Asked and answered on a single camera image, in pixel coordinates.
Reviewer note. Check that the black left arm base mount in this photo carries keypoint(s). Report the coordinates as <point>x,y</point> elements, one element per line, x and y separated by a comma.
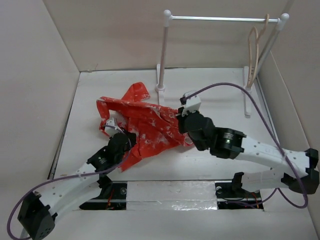
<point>112,197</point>

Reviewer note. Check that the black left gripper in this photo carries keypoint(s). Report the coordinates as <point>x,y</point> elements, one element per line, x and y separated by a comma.
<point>130,136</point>

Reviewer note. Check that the orange white-speckled trousers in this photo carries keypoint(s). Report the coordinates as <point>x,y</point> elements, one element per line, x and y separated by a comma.
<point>155,126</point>

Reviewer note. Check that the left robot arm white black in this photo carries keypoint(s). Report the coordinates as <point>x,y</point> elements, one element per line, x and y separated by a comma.
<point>40,211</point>

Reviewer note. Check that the silver foil tape strip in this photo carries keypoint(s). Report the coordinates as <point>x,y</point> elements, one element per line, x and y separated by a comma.
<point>188,195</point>

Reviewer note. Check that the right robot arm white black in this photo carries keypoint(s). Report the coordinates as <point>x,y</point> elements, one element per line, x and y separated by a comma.
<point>295,170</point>

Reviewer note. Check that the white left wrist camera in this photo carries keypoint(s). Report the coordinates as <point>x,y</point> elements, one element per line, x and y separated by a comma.
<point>111,127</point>

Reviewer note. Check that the white clothes rack with metal bar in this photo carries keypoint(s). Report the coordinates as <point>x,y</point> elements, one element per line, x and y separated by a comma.
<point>212,42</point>

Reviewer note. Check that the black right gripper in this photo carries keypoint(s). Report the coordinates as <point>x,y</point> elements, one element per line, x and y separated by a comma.
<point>182,119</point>

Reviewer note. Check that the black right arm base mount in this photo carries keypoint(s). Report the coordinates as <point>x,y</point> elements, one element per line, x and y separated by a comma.
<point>231,196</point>

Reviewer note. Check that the wooden clothes hanger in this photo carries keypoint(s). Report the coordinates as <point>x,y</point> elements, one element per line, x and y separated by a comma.
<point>253,41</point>

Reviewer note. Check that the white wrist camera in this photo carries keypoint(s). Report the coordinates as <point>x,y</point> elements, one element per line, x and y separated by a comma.
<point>190,105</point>
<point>111,127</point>

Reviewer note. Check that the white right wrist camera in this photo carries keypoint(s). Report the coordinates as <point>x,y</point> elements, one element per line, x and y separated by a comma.
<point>190,105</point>

